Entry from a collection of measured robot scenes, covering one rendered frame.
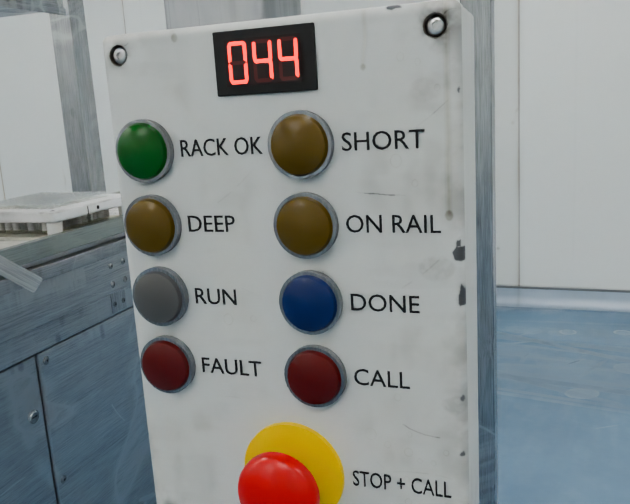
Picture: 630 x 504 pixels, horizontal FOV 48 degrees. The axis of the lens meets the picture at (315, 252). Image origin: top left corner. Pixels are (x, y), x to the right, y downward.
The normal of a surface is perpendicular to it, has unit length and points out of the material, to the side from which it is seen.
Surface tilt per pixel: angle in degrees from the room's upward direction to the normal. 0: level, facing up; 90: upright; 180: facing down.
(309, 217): 88
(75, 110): 90
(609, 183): 90
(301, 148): 91
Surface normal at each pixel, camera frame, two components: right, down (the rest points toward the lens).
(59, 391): 0.94, 0.01
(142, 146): -0.30, 0.18
